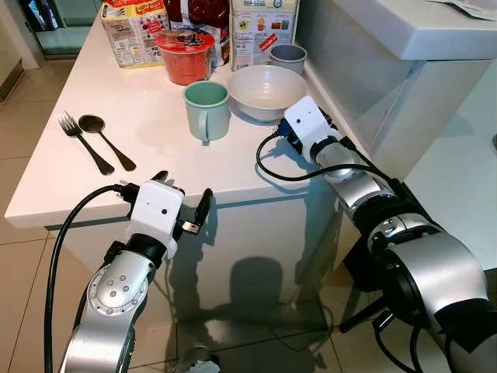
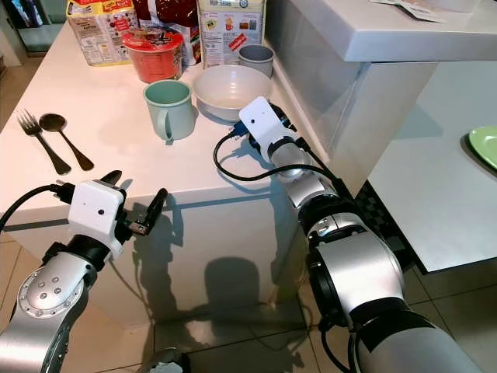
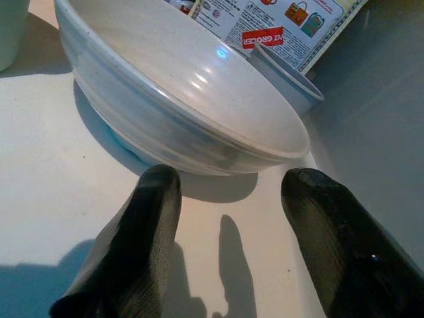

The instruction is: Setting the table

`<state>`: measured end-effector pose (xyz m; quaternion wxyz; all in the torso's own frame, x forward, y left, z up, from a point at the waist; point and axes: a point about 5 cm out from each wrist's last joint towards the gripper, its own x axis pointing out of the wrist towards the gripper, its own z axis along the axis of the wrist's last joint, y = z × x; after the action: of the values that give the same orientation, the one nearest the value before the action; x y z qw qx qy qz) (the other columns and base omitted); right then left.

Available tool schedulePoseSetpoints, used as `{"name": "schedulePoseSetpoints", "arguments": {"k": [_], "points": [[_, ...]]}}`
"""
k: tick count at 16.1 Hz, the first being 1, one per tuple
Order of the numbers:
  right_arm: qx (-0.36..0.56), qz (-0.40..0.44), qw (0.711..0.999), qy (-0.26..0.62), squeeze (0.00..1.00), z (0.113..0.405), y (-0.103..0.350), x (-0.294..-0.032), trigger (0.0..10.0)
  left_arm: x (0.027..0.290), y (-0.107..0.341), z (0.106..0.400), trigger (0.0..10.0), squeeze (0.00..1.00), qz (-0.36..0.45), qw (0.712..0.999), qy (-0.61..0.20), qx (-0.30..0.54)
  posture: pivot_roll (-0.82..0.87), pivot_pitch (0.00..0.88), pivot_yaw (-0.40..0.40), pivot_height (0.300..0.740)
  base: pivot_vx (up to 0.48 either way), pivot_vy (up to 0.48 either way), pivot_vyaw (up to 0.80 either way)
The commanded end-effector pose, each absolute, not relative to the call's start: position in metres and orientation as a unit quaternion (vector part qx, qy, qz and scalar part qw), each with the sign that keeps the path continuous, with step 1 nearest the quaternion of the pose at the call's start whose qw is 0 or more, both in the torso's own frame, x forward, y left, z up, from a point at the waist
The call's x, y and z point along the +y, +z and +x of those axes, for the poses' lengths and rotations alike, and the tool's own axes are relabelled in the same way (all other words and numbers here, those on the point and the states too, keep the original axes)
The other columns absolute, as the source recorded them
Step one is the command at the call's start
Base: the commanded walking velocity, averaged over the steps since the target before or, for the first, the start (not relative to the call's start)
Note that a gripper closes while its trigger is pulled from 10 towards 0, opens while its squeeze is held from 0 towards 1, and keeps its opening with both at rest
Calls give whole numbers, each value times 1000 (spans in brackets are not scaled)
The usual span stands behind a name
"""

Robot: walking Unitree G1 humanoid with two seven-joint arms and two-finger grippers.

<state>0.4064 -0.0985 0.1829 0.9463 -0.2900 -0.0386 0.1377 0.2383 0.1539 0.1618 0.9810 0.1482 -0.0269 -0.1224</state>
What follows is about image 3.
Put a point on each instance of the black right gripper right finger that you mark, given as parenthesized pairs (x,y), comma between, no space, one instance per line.
(348,251)

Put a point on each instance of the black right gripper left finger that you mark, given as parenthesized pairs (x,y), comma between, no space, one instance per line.
(139,238)

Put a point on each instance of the white bowl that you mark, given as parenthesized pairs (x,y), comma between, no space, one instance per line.
(165,66)

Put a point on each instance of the grey cup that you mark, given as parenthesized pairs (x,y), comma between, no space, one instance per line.
(295,89)

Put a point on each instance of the pale green cup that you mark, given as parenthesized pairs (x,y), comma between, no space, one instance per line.
(11,33)

